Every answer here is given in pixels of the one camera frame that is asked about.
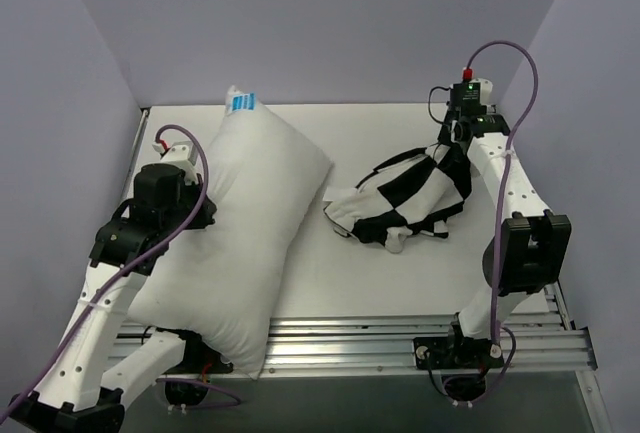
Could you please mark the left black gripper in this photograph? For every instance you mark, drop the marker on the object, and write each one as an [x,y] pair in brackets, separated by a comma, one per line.
[201,210]

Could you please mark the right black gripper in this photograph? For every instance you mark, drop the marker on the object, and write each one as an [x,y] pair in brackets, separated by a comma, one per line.
[447,134]

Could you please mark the black white checkered pillowcase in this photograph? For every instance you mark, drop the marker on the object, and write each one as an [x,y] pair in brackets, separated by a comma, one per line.
[413,193]

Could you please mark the white pillow insert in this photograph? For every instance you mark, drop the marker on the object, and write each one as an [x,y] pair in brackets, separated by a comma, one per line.
[223,282]

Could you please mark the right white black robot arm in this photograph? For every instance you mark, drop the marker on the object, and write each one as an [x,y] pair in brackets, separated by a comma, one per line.
[472,321]

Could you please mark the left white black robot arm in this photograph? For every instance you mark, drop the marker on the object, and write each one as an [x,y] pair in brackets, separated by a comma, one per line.
[68,395]

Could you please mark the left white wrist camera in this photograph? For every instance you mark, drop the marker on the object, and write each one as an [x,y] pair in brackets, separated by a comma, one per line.
[182,155]

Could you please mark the left side aluminium rail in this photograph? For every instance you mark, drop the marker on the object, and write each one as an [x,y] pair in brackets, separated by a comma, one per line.
[139,135]

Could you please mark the aluminium rail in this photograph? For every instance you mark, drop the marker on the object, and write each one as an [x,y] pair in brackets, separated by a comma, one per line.
[139,135]
[530,239]

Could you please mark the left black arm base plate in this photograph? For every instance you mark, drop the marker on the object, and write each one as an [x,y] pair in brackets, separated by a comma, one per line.
[200,358]

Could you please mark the right side aluminium rail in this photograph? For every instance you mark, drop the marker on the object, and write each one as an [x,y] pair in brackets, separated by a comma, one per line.
[530,239]

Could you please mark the aluminium front rail frame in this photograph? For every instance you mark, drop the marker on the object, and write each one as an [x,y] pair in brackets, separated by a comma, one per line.
[363,346]

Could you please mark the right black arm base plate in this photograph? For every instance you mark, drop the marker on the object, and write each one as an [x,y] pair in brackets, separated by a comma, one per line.
[441,353]

